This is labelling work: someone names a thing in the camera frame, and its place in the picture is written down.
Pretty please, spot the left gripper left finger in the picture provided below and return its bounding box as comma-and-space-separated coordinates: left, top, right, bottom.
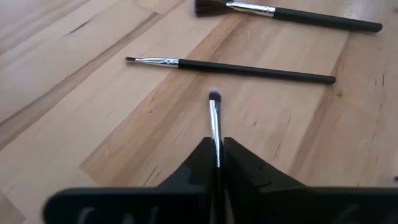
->
43, 137, 218, 224

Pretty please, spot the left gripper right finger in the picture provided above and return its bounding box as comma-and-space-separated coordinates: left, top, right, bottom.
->
223, 137, 398, 224

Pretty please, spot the thin black-handled makeup brush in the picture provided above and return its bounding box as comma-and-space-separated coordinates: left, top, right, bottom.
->
125, 55, 337, 85
207, 89, 224, 170

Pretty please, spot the fan makeup brush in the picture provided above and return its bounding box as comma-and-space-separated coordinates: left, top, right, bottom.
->
195, 0, 383, 34

